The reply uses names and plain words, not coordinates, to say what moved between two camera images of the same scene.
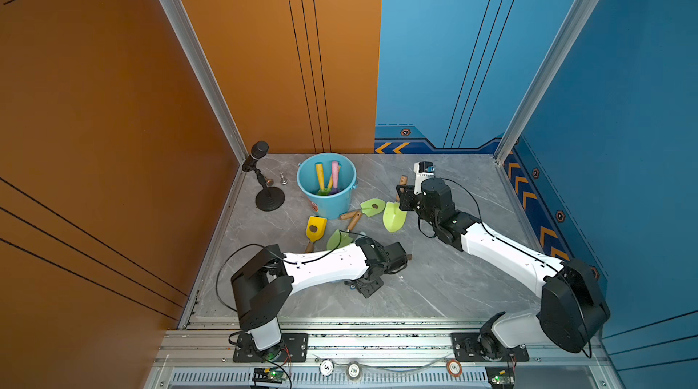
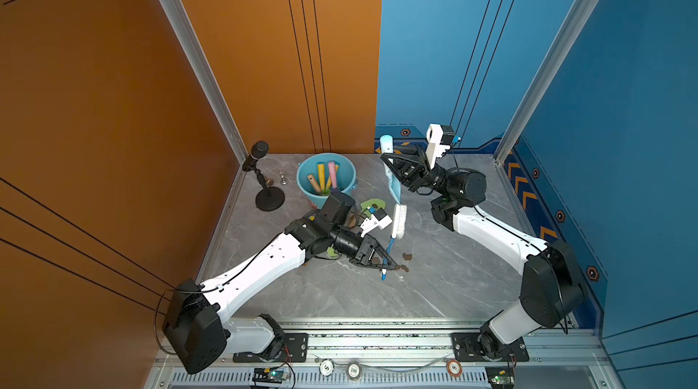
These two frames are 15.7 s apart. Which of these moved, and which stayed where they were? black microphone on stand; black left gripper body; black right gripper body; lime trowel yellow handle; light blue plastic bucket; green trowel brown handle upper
Moved: black right gripper body; black left gripper body
Stayed: lime trowel yellow handle; black microphone on stand; green trowel brown handle upper; light blue plastic bucket
